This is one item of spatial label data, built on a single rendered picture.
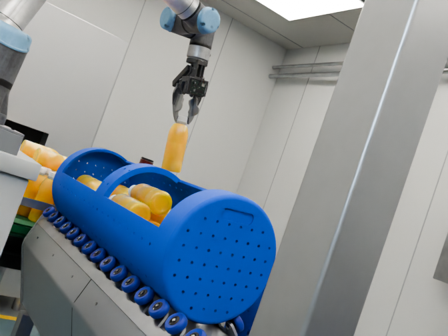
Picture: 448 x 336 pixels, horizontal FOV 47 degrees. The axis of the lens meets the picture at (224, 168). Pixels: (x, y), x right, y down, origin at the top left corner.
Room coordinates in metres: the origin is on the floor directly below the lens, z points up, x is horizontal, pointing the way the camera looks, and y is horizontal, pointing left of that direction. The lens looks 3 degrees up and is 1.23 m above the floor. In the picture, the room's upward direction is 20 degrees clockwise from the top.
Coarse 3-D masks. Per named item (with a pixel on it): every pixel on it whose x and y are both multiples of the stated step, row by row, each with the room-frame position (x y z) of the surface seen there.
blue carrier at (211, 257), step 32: (96, 160) 1.81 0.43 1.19; (64, 192) 1.63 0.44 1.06; (96, 192) 1.41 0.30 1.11; (192, 192) 1.44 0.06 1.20; (224, 192) 1.11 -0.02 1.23; (96, 224) 1.37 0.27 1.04; (128, 224) 1.20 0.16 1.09; (192, 224) 1.05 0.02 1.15; (224, 224) 1.09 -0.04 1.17; (256, 224) 1.13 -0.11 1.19; (128, 256) 1.19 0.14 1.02; (160, 256) 1.04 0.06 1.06; (192, 256) 1.06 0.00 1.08; (224, 256) 1.10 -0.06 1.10; (256, 256) 1.15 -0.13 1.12; (160, 288) 1.07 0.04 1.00; (192, 288) 1.07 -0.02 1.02; (224, 288) 1.12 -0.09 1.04; (256, 288) 1.17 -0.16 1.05; (192, 320) 1.09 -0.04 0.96; (224, 320) 1.13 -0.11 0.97
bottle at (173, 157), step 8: (176, 128) 1.72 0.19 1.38; (184, 128) 1.73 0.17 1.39; (168, 136) 1.74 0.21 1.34; (176, 136) 1.72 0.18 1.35; (184, 136) 1.73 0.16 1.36; (168, 144) 1.73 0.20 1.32; (176, 144) 1.72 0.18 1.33; (184, 144) 1.74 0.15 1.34; (168, 152) 1.73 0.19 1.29; (176, 152) 1.72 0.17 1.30; (184, 152) 1.75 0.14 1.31; (168, 160) 1.73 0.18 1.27; (176, 160) 1.73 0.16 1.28; (168, 168) 1.73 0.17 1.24; (176, 168) 1.73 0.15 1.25
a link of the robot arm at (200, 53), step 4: (188, 48) 1.70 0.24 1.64; (192, 48) 1.68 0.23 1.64; (196, 48) 1.67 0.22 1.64; (200, 48) 1.67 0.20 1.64; (204, 48) 1.67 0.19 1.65; (188, 52) 1.69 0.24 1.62; (192, 52) 1.68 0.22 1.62; (196, 52) 1.67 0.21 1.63; (200, 52) 1.67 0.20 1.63; (204, 52) 1.68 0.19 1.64; (208, 52) 1.69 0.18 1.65; (188, 56) 1.69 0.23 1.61; (192, 56) 1.68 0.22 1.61; (196, 56) 1.67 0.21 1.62; (200, 56) 1.67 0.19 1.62; (204, 56) 1.68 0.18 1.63; (208, 56) 1.69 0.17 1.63; (204, 60) 1.69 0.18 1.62; (208, 60) 1.70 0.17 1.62
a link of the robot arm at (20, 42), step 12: (0, 24) 1.17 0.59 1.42; (0, 36) 1.17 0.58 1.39; (12, 36) 1.18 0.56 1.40; (24, 36) 1.21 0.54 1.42; (0, 48) 1.17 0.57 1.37; (12, 48) 1.19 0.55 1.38; (24, 48) 1.22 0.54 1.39; (0, 60) 1.18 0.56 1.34; (12, 60) 1.20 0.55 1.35; (0, 72) 1.18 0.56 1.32; (12, 72) 1.21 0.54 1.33; (12, 84) 1.23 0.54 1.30
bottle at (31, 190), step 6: (42, 174) 1.93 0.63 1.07; (30, 180) 1.92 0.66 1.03; (42, 180) 1.93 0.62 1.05; (30, 186) 1.91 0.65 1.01; (36, 186) 1.92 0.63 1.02; (30, 192) 1.91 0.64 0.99; (36, 192) 1.92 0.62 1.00; (30, 198) 1.92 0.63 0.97; (18, 210) 1.92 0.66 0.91; (24, 210) 1.91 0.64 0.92; (30, 210) 1.92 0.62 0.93; (24, 216) 1.92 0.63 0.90
